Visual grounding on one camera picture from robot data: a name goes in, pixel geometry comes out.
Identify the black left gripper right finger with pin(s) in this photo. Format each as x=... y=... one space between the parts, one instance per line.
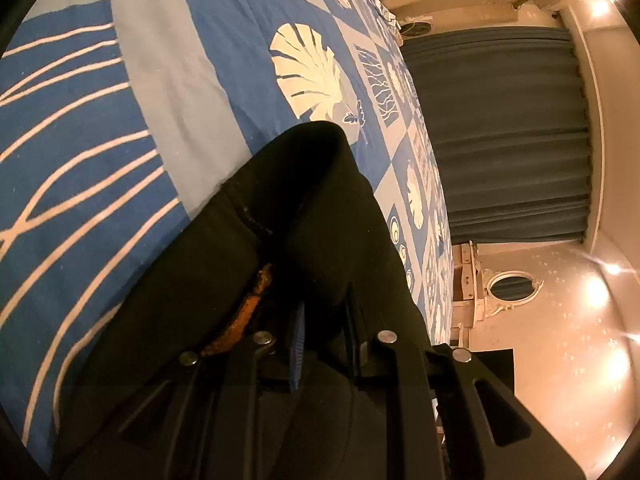
x=448 y=416

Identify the black studded pants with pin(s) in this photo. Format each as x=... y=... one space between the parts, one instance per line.
x=293 y=243

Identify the white vanity dresser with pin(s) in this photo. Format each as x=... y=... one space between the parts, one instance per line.
x=468 y=304

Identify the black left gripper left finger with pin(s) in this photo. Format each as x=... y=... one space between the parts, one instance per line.
x=206 y=415

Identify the blue white patterned bedsheet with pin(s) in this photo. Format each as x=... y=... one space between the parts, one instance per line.
x=120 y=118

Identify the oval vanity mirror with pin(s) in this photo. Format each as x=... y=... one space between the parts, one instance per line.
x=506 y=290

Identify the black television screen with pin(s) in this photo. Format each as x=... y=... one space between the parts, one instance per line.
x=501 y=364

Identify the dark green curtain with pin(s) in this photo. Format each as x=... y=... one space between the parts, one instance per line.
x=507 y=116

